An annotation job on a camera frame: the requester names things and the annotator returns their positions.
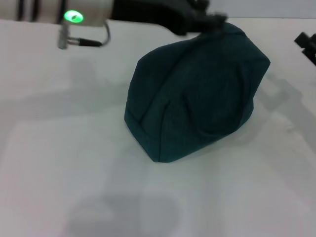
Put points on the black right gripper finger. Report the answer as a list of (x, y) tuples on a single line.
[(310, 55), (307, 40)]

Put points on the teal insulated lunch bag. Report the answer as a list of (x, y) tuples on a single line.
[(192, 98)]

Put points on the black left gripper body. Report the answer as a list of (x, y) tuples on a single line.
[(158, 12)]

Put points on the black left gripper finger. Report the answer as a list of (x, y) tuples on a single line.
[(201, 5), (209, 21)]

